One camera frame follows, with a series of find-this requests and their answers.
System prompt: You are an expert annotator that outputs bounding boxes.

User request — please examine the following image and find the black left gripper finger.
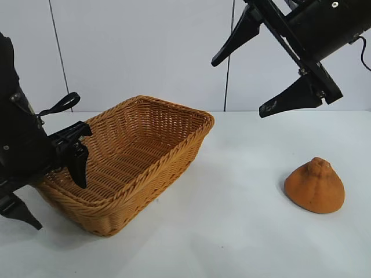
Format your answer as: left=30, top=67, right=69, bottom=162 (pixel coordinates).
left=67, top=143, right=89, bottom=189
left=0, top=193, right=43, bottom=231

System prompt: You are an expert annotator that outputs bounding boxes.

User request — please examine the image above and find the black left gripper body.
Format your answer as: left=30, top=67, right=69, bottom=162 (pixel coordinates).
left=0, top=121, right=93, bottom=215

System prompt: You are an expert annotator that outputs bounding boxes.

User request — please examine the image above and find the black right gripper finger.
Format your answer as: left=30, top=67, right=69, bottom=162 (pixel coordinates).
left=259, top=75, right=324, bottom=119
left=210, top=7, right=263, bottom=68

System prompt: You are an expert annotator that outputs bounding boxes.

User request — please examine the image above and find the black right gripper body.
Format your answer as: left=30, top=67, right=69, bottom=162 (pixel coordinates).
left=245, top=0, right=359, bottom=104

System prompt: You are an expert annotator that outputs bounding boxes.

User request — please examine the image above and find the orange cone-shaped bread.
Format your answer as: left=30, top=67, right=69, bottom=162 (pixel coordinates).
left=283, top=156, right=346, bottom=214

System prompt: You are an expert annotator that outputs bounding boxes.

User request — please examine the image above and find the woven wicker basket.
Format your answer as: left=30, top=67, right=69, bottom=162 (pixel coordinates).
left=36, top=94, right=216, bottom=238

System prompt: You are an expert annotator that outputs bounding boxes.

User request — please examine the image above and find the black cable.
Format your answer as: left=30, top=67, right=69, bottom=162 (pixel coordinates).
left=355, top=36, right=371, bottom=71

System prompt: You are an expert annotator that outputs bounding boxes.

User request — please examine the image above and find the black strap loop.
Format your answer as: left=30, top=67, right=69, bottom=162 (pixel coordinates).
left=37, top=92, right=81, bottom=118

